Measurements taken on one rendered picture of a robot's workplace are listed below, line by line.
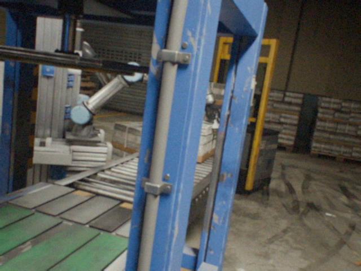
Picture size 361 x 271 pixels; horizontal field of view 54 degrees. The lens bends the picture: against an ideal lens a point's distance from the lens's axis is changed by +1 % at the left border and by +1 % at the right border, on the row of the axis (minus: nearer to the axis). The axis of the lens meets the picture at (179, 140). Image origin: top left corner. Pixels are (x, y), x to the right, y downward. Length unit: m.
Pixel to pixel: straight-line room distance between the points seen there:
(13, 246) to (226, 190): 0.64
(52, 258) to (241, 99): 0.70
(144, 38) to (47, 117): 8.29
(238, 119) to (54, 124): 1.72
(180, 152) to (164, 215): 0.11
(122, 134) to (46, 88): 0.85
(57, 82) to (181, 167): 2.09
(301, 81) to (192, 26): 9.22
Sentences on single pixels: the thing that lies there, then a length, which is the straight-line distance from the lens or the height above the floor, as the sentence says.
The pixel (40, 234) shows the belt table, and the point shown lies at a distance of 1.15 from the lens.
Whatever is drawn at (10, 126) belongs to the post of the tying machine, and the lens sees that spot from 1.55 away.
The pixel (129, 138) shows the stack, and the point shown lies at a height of 0.73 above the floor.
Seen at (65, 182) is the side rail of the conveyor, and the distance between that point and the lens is 1.58.
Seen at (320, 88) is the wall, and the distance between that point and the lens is 9.74.
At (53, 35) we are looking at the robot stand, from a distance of 2.58.
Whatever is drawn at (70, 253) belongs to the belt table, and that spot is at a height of 0.80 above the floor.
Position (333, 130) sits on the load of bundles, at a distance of 8.10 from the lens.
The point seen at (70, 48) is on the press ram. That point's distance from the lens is 1.03.
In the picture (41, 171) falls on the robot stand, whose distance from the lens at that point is 2.71.
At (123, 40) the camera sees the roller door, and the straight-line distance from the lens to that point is 11.01.
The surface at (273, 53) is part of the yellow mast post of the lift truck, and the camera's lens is 4.20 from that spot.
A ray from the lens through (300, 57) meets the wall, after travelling 9.77.
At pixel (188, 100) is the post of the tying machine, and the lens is 0.53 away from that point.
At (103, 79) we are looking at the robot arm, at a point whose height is 1.20.
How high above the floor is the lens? 1.30
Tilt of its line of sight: 10 degrees down
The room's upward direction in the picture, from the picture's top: 8 degrees clockwise
